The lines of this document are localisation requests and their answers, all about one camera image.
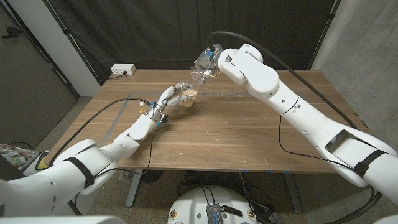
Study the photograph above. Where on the grey table leg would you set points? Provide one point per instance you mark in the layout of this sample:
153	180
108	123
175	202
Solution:
293	196
133	189

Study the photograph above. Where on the spilled sugar crumbs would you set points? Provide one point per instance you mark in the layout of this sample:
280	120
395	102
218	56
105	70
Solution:
200	108

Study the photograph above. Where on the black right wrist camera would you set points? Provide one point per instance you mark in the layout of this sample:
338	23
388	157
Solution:
211	53

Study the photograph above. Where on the colourful patterned cloth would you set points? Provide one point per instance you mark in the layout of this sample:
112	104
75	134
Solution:
15	154

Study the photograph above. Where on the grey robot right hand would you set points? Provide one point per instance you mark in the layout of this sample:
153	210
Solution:
207	62

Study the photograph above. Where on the clear plastic cup holding sugar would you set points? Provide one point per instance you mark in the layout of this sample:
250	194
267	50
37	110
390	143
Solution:
199	74

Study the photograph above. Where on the white power strip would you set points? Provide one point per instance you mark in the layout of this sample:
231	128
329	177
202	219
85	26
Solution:
122	69

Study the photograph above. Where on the grey finned electronics box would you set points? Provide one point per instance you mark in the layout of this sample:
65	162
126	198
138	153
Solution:
214	214

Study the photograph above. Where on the round black floor fan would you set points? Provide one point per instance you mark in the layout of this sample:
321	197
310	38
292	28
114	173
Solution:
152	175

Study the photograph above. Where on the white robot torso edge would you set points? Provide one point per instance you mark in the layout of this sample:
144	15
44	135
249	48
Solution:
62	220

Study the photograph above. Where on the black backdrop stand pole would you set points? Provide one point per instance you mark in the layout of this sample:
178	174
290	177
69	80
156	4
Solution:
323	32
73	42

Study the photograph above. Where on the black bulky object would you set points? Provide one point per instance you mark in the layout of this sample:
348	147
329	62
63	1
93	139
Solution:
9	171

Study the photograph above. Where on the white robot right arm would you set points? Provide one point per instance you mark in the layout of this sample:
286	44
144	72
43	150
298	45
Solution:
298	112

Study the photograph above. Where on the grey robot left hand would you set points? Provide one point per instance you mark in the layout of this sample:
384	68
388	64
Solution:
164	101

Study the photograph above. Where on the yellow and black object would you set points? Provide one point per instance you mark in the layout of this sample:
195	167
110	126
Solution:
42	161

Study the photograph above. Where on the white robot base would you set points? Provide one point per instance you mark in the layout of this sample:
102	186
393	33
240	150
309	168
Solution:
192	205

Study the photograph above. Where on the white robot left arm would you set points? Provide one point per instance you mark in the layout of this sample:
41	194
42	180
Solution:
93	161

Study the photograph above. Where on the brown sugar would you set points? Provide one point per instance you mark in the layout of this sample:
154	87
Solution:
189	96

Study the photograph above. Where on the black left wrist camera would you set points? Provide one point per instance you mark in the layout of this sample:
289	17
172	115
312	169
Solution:
163	118

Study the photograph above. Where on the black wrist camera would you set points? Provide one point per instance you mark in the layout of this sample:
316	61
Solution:
163	118
211	53

